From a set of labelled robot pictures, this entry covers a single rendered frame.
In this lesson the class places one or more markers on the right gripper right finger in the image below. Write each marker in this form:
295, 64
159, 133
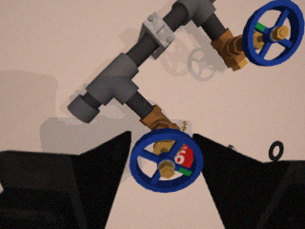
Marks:
245, 191

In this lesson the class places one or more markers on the small black rubber ring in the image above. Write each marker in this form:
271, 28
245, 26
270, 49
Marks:
271, 150

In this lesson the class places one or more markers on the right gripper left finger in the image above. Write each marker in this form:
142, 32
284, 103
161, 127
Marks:
91, 179

